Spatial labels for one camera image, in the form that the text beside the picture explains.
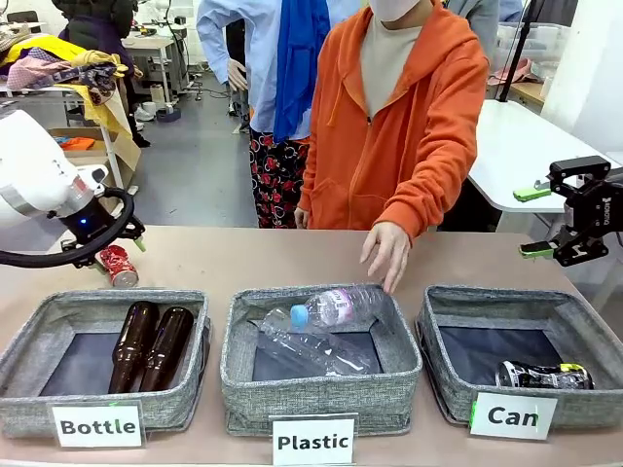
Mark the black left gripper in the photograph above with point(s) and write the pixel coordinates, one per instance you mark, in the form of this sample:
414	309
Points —
90	224

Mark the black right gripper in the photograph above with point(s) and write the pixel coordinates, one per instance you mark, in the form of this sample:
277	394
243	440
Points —
596	209

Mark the crushed red soda can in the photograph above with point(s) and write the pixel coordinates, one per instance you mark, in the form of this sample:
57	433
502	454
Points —
117	265

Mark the brown glass bottle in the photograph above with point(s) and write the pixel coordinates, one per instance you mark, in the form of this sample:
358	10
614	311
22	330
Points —
131	340
168	345

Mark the clear plastic bottle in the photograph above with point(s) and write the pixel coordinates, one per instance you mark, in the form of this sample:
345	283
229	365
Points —
311	348

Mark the plastic bottle blue cap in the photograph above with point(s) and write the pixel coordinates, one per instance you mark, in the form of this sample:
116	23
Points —
336	304

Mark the person right forearm orange sleeve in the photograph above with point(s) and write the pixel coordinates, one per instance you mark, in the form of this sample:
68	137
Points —
309	185

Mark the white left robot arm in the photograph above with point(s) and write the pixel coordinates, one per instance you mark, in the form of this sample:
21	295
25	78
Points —
29	160

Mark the person left forearm orange sleeve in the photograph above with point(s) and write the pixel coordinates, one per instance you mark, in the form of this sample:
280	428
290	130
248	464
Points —
433	190

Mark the crushed black can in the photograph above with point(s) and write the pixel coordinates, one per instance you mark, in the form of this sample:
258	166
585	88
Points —
545	375

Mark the grey fabric basket bottle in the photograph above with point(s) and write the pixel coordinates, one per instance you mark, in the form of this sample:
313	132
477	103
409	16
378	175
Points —
170	404

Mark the white Can label sign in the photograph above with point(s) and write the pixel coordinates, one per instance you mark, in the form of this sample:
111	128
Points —
513	416

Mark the grey fabric basket can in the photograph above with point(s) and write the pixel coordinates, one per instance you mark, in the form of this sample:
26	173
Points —
448	389

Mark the grey fabric basket plastic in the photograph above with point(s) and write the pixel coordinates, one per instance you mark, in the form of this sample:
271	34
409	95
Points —
316	394

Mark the person left hand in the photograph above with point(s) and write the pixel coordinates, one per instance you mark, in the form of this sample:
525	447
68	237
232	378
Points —
389	248

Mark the person right hand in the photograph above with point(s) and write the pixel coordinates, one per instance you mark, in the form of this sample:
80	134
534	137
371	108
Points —
302	218

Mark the large white table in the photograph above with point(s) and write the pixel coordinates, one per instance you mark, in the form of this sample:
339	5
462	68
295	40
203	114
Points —
525	160

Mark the cardboard box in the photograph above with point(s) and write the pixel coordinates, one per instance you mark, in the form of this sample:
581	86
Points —
117	165

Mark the yellow cloth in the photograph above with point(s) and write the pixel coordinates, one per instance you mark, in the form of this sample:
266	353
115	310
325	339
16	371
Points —
119	126

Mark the pink cloth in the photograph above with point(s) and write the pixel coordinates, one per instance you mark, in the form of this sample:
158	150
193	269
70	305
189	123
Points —
516	73

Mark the black red floral skirt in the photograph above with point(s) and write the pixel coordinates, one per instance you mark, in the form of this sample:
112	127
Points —
275	180

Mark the black stand pole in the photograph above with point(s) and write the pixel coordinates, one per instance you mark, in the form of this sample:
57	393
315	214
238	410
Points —
518	53

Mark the white table with clothes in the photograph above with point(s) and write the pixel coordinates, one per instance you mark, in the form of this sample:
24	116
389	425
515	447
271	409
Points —
44	90

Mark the white Bottle label sign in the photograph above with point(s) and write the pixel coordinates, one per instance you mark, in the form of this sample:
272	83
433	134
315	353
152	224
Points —
97	425

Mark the clear plastic storage bins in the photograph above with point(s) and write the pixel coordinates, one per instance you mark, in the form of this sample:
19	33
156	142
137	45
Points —
540	39

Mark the person in orange hoodie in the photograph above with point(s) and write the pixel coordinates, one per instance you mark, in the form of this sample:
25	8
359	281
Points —
370	160

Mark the pile of colourful clothes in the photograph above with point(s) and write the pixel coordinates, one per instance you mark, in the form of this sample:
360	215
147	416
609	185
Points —
48	63

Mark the white background desk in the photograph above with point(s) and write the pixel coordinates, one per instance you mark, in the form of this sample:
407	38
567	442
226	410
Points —
156	48

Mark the person in grey top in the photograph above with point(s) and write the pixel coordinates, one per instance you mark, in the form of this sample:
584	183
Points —
487	24

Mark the person in black jacket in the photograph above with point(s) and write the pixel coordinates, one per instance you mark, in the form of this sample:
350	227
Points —
97	24

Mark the blue scarf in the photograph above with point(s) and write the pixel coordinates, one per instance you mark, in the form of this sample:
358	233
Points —
297	58

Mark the white face mask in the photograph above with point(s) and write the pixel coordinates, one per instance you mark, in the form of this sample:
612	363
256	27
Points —
396	9

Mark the white Plastic label sign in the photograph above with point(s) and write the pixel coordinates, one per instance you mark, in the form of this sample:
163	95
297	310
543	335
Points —
314	440

